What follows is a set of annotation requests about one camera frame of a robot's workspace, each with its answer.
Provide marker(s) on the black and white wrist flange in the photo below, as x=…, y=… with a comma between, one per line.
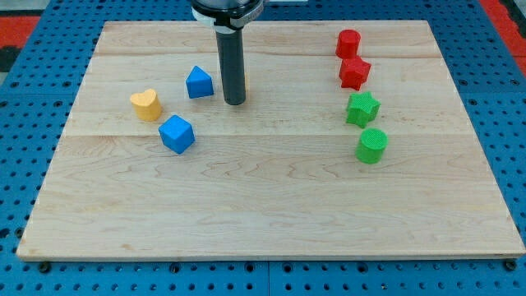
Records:
x=226, y=16

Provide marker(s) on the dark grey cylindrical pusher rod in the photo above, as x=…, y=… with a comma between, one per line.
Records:
x=231, y=63

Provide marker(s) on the blue cube block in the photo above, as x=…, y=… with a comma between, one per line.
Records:
x=177, y=134

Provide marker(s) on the red star block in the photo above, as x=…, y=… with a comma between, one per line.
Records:
x=354, y=72

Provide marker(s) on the green star block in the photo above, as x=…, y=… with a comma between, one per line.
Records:
x=362, y=108

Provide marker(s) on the blue triangular prism block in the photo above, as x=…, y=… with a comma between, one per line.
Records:
x=199, y=83

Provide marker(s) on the yellow heart block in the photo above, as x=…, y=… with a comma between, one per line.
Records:
x=146, y=105

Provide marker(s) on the red cylinder block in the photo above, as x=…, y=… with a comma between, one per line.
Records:
x=348, y=44

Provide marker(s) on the light wooden board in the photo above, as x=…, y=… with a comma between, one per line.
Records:
x=275, y=178

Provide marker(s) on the green cylinder block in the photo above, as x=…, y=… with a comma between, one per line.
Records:
x=371, y=145

